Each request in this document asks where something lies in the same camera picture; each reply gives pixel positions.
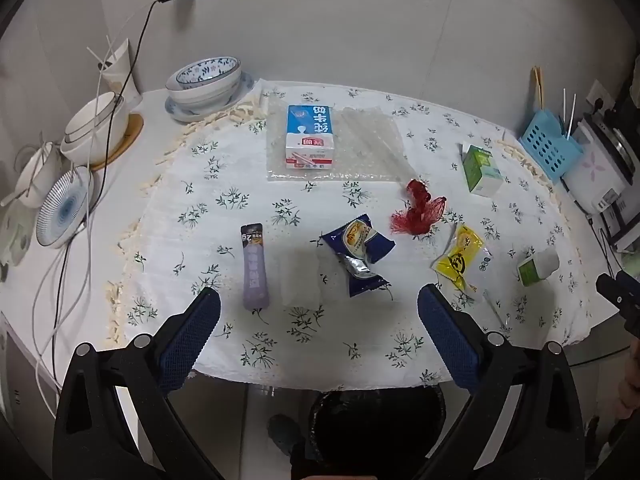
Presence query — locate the white blue milk carton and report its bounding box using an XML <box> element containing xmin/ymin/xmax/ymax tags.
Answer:
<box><xmin>284</xmin><ymin>104</ymin><xmax>337</xmax><ymax>171</ymax></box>

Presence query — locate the black cable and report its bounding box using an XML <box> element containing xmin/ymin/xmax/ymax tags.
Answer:
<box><xmin>30</xmin><ymin>0</ymin><xmax>166</xmax><ymax>376</ymax></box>

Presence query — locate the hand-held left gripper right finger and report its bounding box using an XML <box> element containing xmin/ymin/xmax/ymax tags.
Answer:
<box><xmin>417</xmin><ymin>283</ymin><xmax>588</xmax><ymax>480</ymax></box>

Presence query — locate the black-lined waste bin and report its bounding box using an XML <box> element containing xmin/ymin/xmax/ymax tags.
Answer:
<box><xmin>305</xmin><ymin>385</ymin><xmax>448</xmax><ymax>480</ymax></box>

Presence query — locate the white paper cup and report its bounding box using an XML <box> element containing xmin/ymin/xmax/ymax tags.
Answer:
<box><xmin>100</xmin><ymin>40</ymin><xmax>143</xmax><ymax>111</ymax></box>

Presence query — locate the white ceramic mug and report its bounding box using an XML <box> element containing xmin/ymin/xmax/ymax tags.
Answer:
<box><xmin>12</xmin><ymin>141</ymin><xmax>63</xmax><ymax>208</ymax></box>

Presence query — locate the small green white bottle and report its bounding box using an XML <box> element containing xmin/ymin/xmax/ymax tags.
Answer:
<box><xmin>516</xmin><ymin>249</ymin><xmax>561</xmax><ymax>287</ymax></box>

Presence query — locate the white floral tablecloth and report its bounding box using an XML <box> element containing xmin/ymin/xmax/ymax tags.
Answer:
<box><xmin>102</xmin><ymin>80</ymin><xmax>608</xmax><ymax>391</ymax></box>

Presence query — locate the green white carton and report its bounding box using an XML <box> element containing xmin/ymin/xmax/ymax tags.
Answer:
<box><xmin>461</xmin><ymin>144</ymin><xmax>505</xmax><ymax>198</ymax></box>

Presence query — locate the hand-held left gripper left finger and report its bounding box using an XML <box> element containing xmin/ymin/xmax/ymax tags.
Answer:
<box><xmin>52</xmin><ymin>287</ymin><xmax>226</xmax><ymax>480</ymax></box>

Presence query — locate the white rice cooker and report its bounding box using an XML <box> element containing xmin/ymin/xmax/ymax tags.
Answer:
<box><xmin>560</xmin><ymin>112</ymin><xmax>638</xmax><ymax>213</ymax></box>

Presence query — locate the round wooden coaster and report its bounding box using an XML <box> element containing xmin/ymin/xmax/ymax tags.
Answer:
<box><xmin>87</xmin><ymin>114</ymin><xmax>144</xmax><ymax>171</ymax></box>

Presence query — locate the white wall socket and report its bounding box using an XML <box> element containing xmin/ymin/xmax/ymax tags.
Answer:
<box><xmin>585</xmin><ymin>80</ymin><xmax>613</xmax><ymax>111</ymax></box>

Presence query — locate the white bowl dark rim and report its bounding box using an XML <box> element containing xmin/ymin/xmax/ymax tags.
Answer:
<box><xmin>61</xmin><ymin>130</ymin><xmax>128</xmax><ymax>167</ymax></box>
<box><xmin>64</xmin><ymin>91</ymin><xmax>130</xmax><ymax>145</ymax></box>

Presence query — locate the blue floral bowl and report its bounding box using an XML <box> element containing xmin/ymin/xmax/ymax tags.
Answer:
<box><xmin>175</xmin><ymin>56</ymin><xmax>241</xmax><ymax>87</ymax></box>
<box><xmin>166</xmin><ymin>72</ymin><xmax>244</xmax><ymax>112</ymax></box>

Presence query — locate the red mesh net bag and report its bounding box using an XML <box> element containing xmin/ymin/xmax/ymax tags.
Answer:
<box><xmin>390</xmin><ymin>178</ymin><xmax>447</xmax><ymax>236</ymax></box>

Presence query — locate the blue striped plate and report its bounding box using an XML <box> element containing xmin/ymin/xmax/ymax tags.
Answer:
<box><xmin>36</xmin><ymin>166</ymin><xmax>95</xmax><ymax>249</ymax></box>

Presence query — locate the pale green floral dish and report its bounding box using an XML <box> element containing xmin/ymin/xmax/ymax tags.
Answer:
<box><xmin>0</xmin><ymin>200</ymin><xmax>33</xmax><ymax>281</ymax></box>

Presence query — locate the purple stick sachet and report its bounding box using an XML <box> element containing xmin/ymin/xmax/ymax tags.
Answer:
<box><xmin>240</xmin><ymin>224</ymin><xmax>271</xmax><ymax>310</ymax></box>

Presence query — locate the blue floral plate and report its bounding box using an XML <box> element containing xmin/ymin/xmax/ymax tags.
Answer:
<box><xmin>164</xmin><ymin>71</ymin><xmax>257</xmax><ymax>123</ymax></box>

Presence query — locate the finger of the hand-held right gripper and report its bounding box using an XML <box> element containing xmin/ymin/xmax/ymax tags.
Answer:
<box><xmin>596</xmin><ymin>270</ymin><xmax>640</xmax><ymax>341</ymax></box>

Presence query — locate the blue plastic basket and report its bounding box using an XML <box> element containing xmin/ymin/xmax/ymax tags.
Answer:
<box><xmin>517</xmin><ymin>109</ymin><xmax>585</xmax><ymax>183</ymax></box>

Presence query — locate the grey slipper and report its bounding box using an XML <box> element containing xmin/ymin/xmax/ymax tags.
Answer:
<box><xmin>267</xmin><ymin>412</ymin><xmax>307</xmax><ymax>461</ymax></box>

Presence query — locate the clear bubble wrap sheet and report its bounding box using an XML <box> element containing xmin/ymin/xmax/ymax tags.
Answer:
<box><xmin>264</xmin><ymin>96</ymin><xmax>405</xmax><ymax>184</ymax></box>

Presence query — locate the yellow snack wrapper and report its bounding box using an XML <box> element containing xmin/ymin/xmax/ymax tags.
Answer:
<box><xmin>432</xmin><ymin>224</ymin><xmax>493</xmax><ymax>293</ymax></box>

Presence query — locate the person's right hand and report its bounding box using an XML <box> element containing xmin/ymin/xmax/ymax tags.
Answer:
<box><xmin>619</xmin><ymin>345</ymin><xmax>640</xmax><ymax>416</ymax></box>

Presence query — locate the dark blue cookie wrapper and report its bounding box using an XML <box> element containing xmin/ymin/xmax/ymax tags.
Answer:
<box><xmin>320</xmin><ymin>214</ymin><xmax>396</xmax><ymax>300</ymax></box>

